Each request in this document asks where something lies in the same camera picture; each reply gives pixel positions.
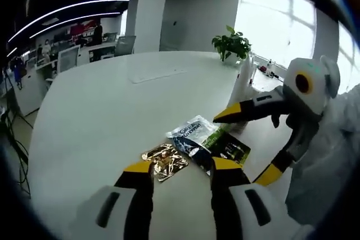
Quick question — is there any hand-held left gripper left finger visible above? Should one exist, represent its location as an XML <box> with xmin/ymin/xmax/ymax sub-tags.
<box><xmin>75</xmin><ymin>160</ymin><xmax>155</xmax><ymax>240</ymax></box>

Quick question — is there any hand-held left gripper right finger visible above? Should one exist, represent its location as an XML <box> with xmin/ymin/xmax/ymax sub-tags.
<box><xmin>210</xmin><ymin>157</ymin><xmax>314</xmax><ymax>240</ymax></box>

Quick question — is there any white skincare tube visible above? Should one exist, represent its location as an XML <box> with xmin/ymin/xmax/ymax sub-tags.
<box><xmin>224</xmin><ymin>53</ymin><xmax>257</xmax><ymax>135</ymax></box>

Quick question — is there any green black skincare sachet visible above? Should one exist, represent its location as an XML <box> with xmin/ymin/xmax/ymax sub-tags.
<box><xmin>201</xmin><ymin>126</ymin><xmax>251</xmax><ymax>168</ymax></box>

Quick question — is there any gold foil skincare sachet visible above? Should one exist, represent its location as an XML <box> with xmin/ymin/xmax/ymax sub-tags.
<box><xmin>140</xmin><ymin>143</ymin><xmax>189</xmax><ymax>182</ymax></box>

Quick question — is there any silver blue skincare sachet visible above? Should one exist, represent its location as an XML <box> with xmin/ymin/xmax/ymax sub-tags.
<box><xmin>165</xmin><ymin>114</ymin><xmax>221</xmax><ymax>178</ymax></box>

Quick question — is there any large bright window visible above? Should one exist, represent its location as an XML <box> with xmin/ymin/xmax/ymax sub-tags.
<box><xmin>337</xmin><ymin>23</ymin><xmax>360</xmax><ymax>66</ymax></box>
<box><xmin>233</xmin><ymin>0</ymin><xmax>318</xmax><ymax>64</ymax></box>

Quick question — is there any person's white coat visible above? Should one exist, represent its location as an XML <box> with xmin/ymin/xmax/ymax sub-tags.
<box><xmin>285</xmin><ymin>84</ymin><xmax>360</xmax><ymax>225</ymax></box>

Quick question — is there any potted green plant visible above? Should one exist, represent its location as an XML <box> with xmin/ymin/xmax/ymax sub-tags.
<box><xmin>211</xmin><ymin>25</ymin><xmax>253</xmax><ymax>66</ymax></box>

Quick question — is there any white table cable hatch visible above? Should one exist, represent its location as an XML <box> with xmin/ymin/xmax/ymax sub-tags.
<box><xmin>128</xmin><ymin>67</ymin><xmax>188</xmax><ymax>84</ymax></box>

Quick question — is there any red wall banner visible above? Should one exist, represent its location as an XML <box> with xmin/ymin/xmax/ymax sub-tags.
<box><xmin>69</xmin><ymin>19</ymin><xmax>98</xmax><ymax>37</ymax></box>

